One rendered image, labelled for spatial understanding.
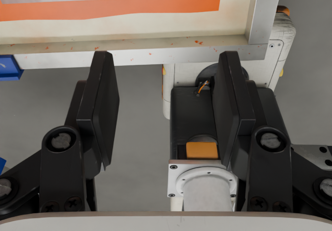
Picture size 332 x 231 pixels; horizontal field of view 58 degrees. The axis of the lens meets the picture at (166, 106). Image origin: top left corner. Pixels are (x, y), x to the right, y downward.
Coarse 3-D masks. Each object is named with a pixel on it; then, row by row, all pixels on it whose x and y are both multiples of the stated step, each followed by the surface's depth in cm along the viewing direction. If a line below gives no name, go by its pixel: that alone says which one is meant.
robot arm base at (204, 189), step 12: (204, 168) 58; (216, 168) 59; (180, 180) 61; (192, 180) 60; (204, 180) 58; (216, 180) 59; (228, 180) 61; (180, 192) 65; (192, 192) 58; (204, 192) 57; (216, 192) 57; (228, 192) 59; (192, 204) 56; (204, 204) 55; (216, 204) 55; (228, 204) 57
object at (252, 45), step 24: (264, 0) 49; (264, 24) 52; (0, 48) 59; (24, 48) 58; (48, 48) 58; (72, 48) 57; (96, 48) 57; (120, 48) 57; (144, 48) 56; (168, 48) 56; (192, 48) 56; (216, 48) 56; (240, 48) 56; (264, 48) 56
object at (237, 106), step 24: (216, 72) 13; (240, 72) 11; (216, 96) 13; (240, 96) 10; (216, 120) 13; (240, 120) 10; (264, 120) 11; (240, 144) 10; (240, 168) 11; (312, 168) 9; (312, 192) 9
